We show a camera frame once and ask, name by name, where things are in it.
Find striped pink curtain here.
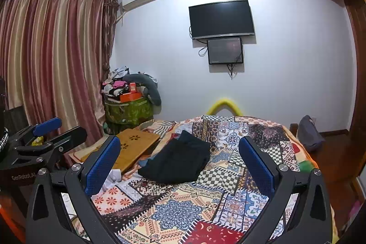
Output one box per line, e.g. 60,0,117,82
0,0,121,167

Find black wall television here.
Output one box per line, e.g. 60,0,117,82
188,0,256,40

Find small black wall monitor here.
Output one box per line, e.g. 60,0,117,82
207,37,244,65

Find pile of mixed clothes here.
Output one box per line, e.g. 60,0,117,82
101,66,132,99

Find black monitor cable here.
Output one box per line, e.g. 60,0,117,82
227,62,238,79

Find yellow foam arch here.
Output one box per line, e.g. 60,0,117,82
206,99,244,116

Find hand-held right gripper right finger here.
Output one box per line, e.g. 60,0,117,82
238,135,335,244

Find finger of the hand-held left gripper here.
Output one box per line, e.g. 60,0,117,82
16,126,88,158
13,117,62,145

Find white cloth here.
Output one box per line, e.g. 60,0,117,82
101,168,124,192

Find black pants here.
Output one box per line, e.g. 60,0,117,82
138,130,211,184

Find patchwork printed bedspread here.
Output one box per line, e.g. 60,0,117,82
91,115,319,244

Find orange box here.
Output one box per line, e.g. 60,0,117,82
119,92,143,103

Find wooden lap table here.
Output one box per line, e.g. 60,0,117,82
81,129,161,174

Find grey bag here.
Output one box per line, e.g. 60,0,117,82
297,115,326,153

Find green fabric storage bag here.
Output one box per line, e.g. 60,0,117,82
104,98,155,135

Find wooden wardrobe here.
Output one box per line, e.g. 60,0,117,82
342,0,366,206

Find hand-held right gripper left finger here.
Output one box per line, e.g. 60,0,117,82
26,135,122,244

